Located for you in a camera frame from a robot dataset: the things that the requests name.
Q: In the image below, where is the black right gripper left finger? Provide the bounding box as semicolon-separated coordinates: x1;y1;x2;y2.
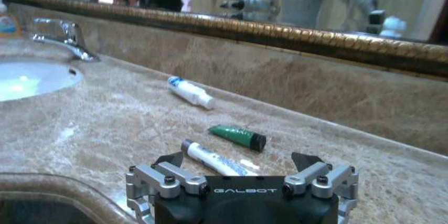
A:
125;152;207;224

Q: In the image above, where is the gold framed wall mirror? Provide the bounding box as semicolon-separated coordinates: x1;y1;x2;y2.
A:
0;0;448;78

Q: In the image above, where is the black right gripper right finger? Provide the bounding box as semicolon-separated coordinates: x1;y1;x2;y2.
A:
283;152;359;224

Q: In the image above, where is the white bottle with blue print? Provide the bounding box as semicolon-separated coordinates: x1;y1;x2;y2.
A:
166;76;214;110

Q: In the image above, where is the white tube with grey cap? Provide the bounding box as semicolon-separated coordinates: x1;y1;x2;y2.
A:
179;139;259;177

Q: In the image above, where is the white oval sink basin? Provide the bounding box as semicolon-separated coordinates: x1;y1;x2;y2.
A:
0;60;85;102

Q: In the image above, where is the chrome sink faucet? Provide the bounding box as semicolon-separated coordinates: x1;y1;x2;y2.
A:
31;18;101;62

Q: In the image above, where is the green tube with black cap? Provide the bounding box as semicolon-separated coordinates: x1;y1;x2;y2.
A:
206;124;267;153

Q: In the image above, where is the orange hand soap bottle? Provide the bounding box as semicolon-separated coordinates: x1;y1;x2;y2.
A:
0;0;22;38

